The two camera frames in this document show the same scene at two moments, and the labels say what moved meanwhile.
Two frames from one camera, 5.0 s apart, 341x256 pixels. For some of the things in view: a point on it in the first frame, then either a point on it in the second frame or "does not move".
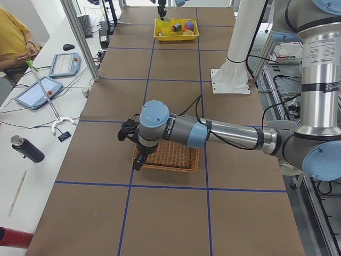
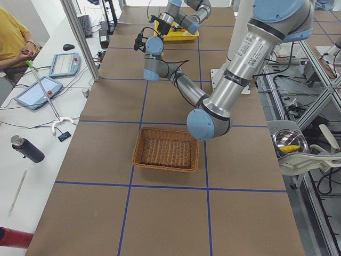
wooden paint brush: x=17 y=193 does not move
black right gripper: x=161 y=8 → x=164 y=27
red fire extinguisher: x=15 y=238 does not move
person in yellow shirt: x=17 y=46 does not move
